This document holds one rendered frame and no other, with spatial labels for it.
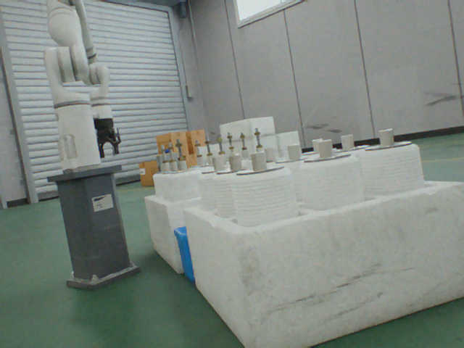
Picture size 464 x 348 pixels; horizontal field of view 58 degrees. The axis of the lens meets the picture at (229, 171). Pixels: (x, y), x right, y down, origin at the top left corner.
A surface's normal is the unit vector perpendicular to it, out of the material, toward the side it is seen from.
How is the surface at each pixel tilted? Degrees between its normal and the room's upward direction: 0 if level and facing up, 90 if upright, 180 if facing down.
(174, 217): 90
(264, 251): 90
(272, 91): 90
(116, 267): 90
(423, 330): 0
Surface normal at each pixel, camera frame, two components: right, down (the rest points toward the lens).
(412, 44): -0.66, 0.15
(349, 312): 0.29, 0.00
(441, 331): -0.16, -0.99
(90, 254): 0.05, 0.04
